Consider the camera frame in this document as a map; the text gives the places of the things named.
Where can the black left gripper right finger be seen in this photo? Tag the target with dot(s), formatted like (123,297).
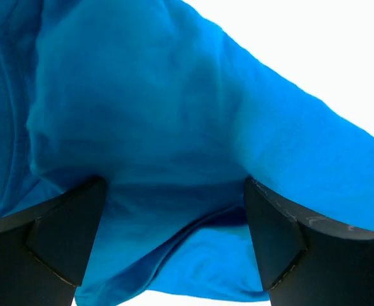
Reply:
(305,258)

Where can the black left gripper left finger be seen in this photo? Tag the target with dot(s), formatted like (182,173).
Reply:
(45,249)

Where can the blue t shirt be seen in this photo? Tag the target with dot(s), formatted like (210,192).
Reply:
(175,115)

